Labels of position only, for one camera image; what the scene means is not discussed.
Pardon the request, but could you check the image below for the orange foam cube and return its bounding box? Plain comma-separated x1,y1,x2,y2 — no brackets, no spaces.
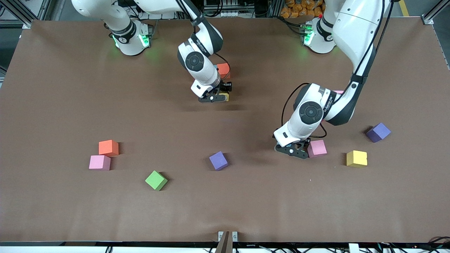
216,64,232,80
98,140,120,157

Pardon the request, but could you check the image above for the purple foam cube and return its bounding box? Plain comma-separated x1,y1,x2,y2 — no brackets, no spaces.
366,122,391,143
209,151,229,171

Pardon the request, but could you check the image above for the white equipment rack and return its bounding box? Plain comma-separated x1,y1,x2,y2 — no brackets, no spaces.
203,0,246,18

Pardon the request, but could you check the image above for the orange fruit net bag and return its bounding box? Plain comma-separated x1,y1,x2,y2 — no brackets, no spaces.
281,0,326,19

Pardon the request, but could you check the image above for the green foam cube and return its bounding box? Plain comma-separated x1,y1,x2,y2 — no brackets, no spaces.
145,170,168,192

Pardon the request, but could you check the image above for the metal table edge bracket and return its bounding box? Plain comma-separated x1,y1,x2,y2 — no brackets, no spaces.
218,231,238,243

